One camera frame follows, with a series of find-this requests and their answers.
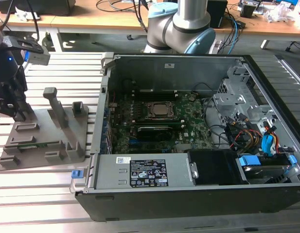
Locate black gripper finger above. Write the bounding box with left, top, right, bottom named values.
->
left=8, top=83, right=34, bottom=122
left=0, top=96, right=13, bottom=116

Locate green RAM stick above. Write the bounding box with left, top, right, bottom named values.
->
left=17, top=142, right=48, bottom=149

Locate grey parts rack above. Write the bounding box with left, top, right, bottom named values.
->
left=0, top=86, right=90, bottom=172

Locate white crumpled paper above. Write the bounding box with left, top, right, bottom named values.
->
left=15, top=6, right=41, bottom=21

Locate large black box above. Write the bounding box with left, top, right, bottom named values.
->
left=0, top=0, right=76, bottom=17

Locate wooden desk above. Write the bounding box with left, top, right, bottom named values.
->
left=0, top=0, right=300, bottom=53

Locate grey power supply unit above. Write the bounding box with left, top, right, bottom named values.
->
left=92, top=153, right=198, bottom=190

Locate black graphics card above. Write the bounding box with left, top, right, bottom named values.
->
left=136, top=125, right=174, bottom=142

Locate silver CPU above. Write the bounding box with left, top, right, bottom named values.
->
left=151, top=103, right=174, bottom=117

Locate silver chipset heatsink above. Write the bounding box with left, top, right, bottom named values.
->
left=175, top=144, right=195, bottom=154

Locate green motherboard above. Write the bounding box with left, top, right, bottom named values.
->
left=108, top=77, right=215, bottom=155

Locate black and grey PC case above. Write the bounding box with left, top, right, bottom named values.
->
left=69, top=52, right=300, bottom=223

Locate black plastic shroud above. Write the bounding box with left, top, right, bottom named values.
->
left=185, top=149, right=249, bottom=186

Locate silver drive cage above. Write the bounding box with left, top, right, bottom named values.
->
left=212, top=65, right=274, bottom=127

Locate tall black box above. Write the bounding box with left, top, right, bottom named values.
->
left=208, top=0, right=229, bottom=29

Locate hard disk in blue carrier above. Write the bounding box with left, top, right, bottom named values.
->
left=236, top=155, right=298, bottom=184

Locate small black box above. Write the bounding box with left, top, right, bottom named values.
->
left=239, top=3, right=256, bottom=17

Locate clear crumpled plastic bag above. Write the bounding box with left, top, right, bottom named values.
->
left=263, top=2, right=299, bottom=24

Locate black camera bracket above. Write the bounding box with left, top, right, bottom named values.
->
left=2, top=34, right=45, bottom=54

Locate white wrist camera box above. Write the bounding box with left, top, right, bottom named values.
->
left=25, top=50, right=51, bottom=66

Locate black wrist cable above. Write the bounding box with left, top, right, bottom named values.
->
left=25, top=0, right=41, bottom=43

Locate blue cable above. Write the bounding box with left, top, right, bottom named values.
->
left=229, top=17, right=240, bottom=55

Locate red yellow black wire bundle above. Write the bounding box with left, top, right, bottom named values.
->
left=234, top=128, right=262, bottom=152

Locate blue flat wire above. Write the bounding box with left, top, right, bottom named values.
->
left=261, top=125, right=278, bottom=158

